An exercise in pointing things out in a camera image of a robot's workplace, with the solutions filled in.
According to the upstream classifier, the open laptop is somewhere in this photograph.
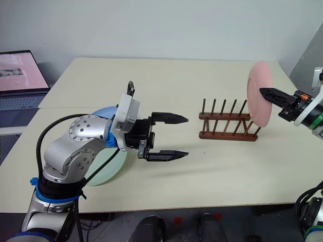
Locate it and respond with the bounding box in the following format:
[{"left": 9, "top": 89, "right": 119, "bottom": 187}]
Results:
[{"left": 0, "top": 49, "right": 51, "bottom": 109}]

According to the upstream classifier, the wooden dish rack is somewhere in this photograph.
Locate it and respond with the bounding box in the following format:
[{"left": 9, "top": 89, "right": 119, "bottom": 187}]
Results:
[{"left": 198, "top": 98, "right": 262, "bottom": 142}]

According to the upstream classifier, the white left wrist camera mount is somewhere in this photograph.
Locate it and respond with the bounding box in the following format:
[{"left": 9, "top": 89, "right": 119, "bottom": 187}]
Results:
[{"left": 110, "top": 81, "right": 141, "bottom": 152}]

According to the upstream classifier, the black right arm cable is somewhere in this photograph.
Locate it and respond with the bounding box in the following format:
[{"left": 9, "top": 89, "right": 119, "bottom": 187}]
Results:
[{"left": 294, "top": 180, "right": 323, "bottom": 229}]

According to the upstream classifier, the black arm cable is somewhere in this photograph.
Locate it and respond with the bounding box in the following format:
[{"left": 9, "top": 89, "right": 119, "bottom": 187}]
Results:
[
  {"left": 294, "top": 180, "right": 323, "bottom": 229},
  {"left": 36, "top": 113, "right": 121, "bottom": 202}
]

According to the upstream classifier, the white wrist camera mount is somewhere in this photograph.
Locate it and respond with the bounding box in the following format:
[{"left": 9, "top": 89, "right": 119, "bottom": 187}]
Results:
[
  {"left": 110, "top": 81, "right": 141, "bottom": 152},
  {"left": 293, "top": 67, "right": 323, "bottom": 127}
]

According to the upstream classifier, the dark rounded shape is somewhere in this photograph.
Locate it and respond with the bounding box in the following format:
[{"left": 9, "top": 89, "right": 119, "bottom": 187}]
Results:
[{"left": 130, "top": 215, "right": 167, "bottom": 242}]

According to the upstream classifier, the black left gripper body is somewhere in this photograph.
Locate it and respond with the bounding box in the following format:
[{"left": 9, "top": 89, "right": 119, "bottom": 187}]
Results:
[{"left": 124, "top": 114, "right": 156, "bottom": 152}]

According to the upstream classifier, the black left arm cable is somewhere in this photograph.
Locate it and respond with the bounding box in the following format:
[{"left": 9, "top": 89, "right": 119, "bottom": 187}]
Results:
[{"left": 36, "top": 113, "right": 121, "bottom": 202}]

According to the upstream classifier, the pink plate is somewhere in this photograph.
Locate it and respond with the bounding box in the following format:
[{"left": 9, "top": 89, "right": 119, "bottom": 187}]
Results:
[{"left": 247, "top": 60, "right": 274, "bottom": 128}]

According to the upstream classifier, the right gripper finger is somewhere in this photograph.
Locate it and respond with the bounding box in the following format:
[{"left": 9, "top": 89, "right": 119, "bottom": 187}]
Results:
[
  {"left": 272, "top": 99, "right": 290, "bottom": 110},
  {"left": 259, "top": 87, "right": 295, "bottom": 103}
]

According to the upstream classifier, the green plate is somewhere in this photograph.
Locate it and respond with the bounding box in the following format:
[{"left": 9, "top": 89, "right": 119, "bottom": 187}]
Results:
[{"left": 84, "top": 145, "right": 128, "bottom": 187}]

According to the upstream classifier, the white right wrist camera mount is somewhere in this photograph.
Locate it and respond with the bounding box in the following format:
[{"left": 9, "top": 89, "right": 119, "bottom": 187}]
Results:
[{"left": 293, "top": 67, "right": 323, "bottom": 127}]

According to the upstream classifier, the blue plate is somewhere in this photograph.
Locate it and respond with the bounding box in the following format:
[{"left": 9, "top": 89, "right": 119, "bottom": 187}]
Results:
[{"left": 90, "top": 105, "right": 119, "bottom": 121}]

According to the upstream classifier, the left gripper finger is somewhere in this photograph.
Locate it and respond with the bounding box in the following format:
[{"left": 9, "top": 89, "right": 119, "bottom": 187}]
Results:
[
  {"left": 150, "top": 111, "right": 189, "bottom": 126},
  {"left": 137, "top": 139, "right": 190, "bottom": 162}
]

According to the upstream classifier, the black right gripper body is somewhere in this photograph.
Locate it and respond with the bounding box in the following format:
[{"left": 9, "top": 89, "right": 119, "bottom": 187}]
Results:
[{"left": 278, "top": 90, "right": 310, "bottom": 124}]

